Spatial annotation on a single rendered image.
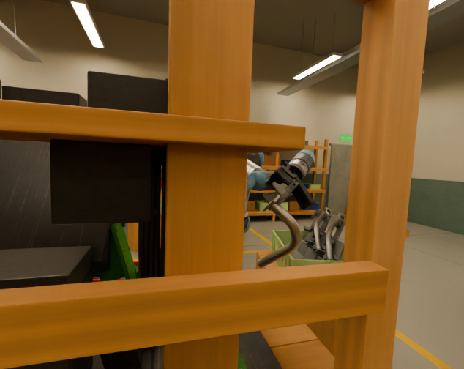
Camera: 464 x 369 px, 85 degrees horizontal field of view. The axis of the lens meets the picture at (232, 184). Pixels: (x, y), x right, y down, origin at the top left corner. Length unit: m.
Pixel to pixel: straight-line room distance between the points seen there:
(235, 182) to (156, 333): 0.27
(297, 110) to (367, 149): 7.02
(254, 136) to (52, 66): 6.65
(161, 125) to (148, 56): 6.44
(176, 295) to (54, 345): 0.17
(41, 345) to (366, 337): 0.62
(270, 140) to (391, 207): 0.34
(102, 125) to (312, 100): 7.67
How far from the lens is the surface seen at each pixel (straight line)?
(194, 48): 0.47
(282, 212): 0.75
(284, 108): 7.44
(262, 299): 0.48
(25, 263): 0.72
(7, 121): 0.43
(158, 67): 6.75
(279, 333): 1.05
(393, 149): 0.64
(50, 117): 0.42
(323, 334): 1.65
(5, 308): 0.47
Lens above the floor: 1.47
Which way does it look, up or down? 5 degrees down
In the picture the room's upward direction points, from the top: 2 degrees clockwise
